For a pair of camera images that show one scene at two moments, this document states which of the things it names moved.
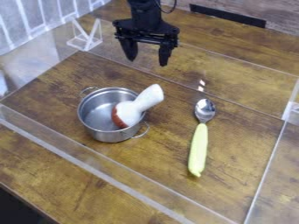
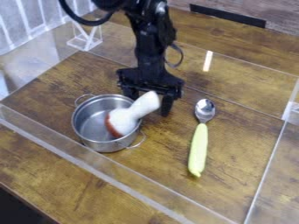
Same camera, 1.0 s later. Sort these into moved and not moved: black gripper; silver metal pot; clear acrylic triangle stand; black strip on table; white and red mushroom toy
Moved: white and red mushroom toy; black gripper; silver metal pot
Not moved: clear acrylic triangle stand; black strip on table
